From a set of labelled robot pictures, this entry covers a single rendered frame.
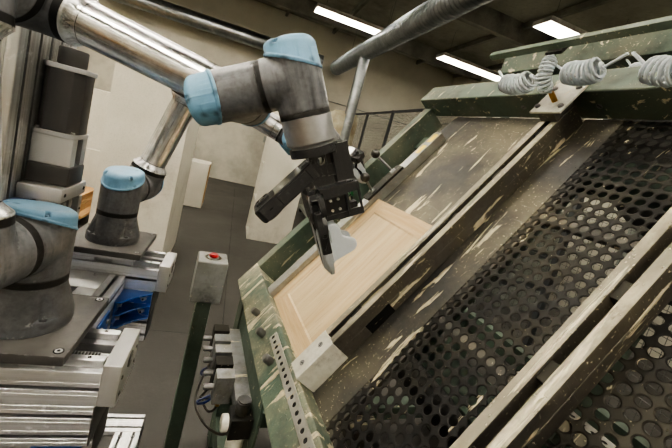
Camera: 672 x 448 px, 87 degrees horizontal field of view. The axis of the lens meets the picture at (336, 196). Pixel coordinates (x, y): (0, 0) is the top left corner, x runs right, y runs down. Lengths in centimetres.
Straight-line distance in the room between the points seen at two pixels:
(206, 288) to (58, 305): 80
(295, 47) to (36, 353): 67
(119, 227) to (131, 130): 213
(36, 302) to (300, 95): 61
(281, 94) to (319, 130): 7
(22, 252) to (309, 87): 53
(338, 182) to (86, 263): 98
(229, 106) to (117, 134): 290
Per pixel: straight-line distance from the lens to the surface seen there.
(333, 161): 53
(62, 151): 105
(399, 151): 173
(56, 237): 81
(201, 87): 53
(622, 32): 109
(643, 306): 77
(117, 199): 127
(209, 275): 157
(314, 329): 115
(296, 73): 50
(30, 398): 94
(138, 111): 335
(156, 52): 70
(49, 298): 87
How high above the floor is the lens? 151
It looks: 8 degrees down
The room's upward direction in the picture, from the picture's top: 15 degrees clockwise
